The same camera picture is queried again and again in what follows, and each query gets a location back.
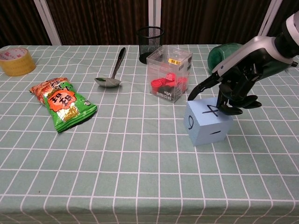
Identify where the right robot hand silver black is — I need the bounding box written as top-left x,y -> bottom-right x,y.
187,35 -> 294,117

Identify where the light blue numbered cube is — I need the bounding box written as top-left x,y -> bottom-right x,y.
184,97 -> 234,147

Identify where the green plastic spray bottle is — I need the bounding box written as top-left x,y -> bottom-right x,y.
207,43 -> 299,78

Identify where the clear plastic box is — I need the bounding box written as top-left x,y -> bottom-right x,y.
146,45 -> 193,104

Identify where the red round plastic cap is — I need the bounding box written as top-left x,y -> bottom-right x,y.
150,78 -> 165,94

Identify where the black mesh pen cup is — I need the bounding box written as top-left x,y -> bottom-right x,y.
136,26 -> 164,63

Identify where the green white checked tablecloth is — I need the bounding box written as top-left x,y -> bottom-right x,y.
0,44 -> 299,224

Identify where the green orange snack bag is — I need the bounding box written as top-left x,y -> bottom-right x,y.
29,77 -> 98,133

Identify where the yellow packing tape roll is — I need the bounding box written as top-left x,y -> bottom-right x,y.
0,48 -> 36,77

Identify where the white partition post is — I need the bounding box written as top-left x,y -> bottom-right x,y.
148,0 -> 162,45
33,0 -> 62,46
257,0 -> 280,38

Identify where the metal ladle black handle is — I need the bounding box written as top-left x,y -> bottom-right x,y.
94,47 -> 127,88

